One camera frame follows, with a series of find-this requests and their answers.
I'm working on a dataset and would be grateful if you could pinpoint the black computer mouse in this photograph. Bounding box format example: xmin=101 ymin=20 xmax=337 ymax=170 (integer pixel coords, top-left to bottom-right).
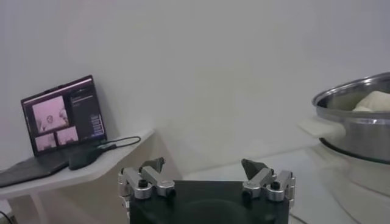
xmin=68 ymin=147 xmax=103 ymax=170

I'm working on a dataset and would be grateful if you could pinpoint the cream electric cooker base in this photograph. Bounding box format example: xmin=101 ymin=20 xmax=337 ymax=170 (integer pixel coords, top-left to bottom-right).
xmin=316 ymin=138 xmax=390 ymax=224

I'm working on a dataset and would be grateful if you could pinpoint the white steamed baozi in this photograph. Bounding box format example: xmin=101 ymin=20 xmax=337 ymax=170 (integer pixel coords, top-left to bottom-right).
xmin=352 ymin=90 xmax=390 ymax=112

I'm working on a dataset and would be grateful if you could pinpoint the white side table rounded corner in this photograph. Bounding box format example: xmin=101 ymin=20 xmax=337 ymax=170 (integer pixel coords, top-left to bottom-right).
xmin=0 ymin=129 xmax=155 ymax=224

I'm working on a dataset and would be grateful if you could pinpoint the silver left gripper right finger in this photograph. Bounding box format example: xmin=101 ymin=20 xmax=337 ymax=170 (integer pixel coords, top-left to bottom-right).
xmin=240 ymin=158 xmax=297 ymax=203

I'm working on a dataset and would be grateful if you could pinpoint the black laptop with pink windows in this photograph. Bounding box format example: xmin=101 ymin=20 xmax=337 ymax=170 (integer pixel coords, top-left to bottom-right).
xmin=0 ymin=74 xmax=108 ymax=189

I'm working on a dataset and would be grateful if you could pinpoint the stainless steel steamer pot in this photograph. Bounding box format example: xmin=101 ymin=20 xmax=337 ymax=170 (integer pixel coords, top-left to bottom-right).
xmin=298 ymin=72 xmax=390 ymax=165

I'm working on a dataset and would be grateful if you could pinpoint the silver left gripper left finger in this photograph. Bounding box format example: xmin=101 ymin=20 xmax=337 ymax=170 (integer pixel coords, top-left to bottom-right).
xmin=117 ymin=156 xmax=177 ymax=212

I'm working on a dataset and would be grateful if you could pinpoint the small black usb hub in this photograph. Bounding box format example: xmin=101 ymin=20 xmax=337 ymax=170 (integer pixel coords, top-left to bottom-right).
xmin=96 ymin=142 xmax=118 ymax=152

